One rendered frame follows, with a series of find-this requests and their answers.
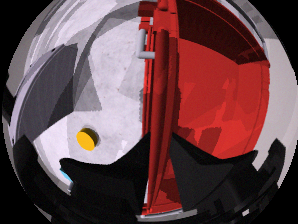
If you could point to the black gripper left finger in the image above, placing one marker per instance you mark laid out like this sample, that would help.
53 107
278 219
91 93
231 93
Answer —
125 178

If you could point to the black and grey cylinder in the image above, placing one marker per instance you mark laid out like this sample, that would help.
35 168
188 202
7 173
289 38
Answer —
70 186

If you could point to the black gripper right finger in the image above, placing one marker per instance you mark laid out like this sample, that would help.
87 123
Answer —
198 174

